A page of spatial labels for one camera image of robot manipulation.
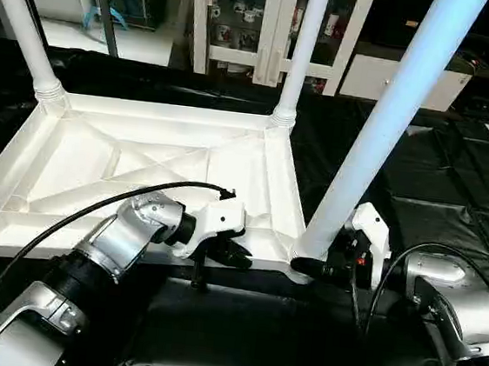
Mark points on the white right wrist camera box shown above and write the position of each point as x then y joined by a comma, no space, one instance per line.
371,231

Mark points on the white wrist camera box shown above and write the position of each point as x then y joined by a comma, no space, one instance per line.
219,220
371,231

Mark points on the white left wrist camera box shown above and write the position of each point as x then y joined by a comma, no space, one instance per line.
219,220

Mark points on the white plastic table top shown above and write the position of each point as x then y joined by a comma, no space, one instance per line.
98,159

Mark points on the white drawer unit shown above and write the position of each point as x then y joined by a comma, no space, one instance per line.
369,78

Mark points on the white glass door cabinet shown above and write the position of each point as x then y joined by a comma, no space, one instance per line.
244,17

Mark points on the black table mat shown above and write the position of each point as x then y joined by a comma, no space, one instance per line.
237,340

